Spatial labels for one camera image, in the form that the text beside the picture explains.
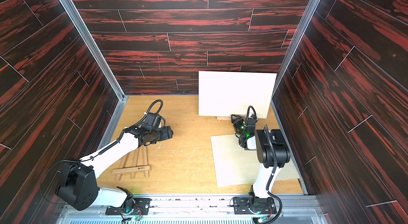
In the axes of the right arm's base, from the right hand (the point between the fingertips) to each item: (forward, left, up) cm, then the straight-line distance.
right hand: (235, 116), depth 100 cm
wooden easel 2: (-1, +10, -2) cm, 10 cm away
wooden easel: (-35, +55, -2) cm, 65 cm away
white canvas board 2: (+8, +8, +12) cm, 16 cm away
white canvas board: (-28, +1, -10) cm, 30 cm away
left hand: (-17, +38, +4) cm, 42 cm away
